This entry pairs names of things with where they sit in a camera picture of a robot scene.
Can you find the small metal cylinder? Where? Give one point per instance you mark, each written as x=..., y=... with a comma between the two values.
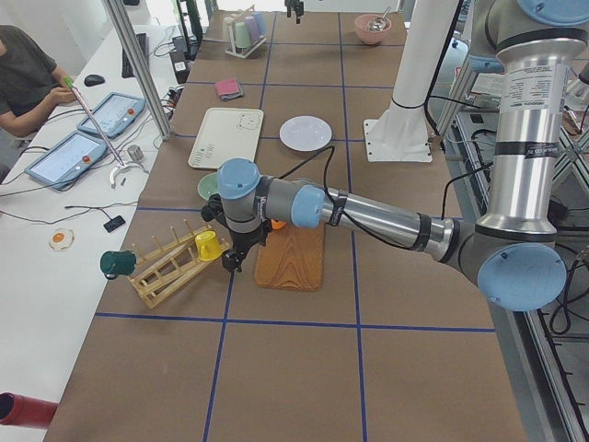
x=135, y=153

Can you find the aluminium frame post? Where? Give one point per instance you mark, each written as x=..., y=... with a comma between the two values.
x=129, y=43

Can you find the small black device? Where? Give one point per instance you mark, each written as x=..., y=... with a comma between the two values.
x=114, y=223

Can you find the far teach pendant tablet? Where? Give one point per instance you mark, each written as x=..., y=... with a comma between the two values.
x=117, y=112

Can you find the wooden cup rack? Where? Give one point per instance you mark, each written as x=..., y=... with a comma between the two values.
x=163, y=271

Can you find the fried egg toy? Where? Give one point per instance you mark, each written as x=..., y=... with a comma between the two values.
x=62, y=239

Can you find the dark green cup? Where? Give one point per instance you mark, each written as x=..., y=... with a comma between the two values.
x=116, y=263

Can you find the seated person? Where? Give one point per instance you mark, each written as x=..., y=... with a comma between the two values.
x=32, y=83

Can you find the light blue cup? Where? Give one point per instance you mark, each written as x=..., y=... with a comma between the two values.
x=260, y=21

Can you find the green bowl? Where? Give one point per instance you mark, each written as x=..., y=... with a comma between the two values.
x=207, y=186

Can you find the orange fruit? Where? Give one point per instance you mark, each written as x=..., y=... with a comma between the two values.
x=277, y=224

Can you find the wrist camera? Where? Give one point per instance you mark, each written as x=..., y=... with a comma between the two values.
x=213, y=210

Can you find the metal scoop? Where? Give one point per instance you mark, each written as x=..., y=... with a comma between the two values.
x=379, y=22

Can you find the light green cup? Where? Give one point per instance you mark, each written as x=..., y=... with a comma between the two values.
x=242, y=39

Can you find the lilac cup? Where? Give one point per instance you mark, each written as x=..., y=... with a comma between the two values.
x=252, y=27

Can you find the black computer mouse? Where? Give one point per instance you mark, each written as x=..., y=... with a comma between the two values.
x=94, y=80

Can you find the cream bear tray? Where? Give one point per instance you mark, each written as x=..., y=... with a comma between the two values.
x=226, y=133

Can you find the brown wooden tray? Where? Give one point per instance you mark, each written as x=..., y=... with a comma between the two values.
x=292, y=259

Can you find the red cylinder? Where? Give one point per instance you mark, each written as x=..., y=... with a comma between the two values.
x=18, y=410

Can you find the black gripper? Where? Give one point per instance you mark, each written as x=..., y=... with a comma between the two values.
x=245, y=240
x=294, y=6

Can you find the pink folded cloth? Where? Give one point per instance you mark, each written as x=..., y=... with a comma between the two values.
x=228, y=89

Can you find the white ridged plate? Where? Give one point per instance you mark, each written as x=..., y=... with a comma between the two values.
x=305, y=133

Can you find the teach pendant tablet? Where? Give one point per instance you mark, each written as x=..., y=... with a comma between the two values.
x=117, y=112
x=67, y=160

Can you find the yellow cup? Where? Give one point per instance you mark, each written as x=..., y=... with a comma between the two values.
x=208, y=246

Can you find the pink bowl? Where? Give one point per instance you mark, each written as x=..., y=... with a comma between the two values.
x=367, y=36

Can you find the near teach pendant tablet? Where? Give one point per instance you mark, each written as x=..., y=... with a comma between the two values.
x=67, y=160

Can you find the white wire cup rack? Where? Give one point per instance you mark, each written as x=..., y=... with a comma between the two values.
x=229, y=32

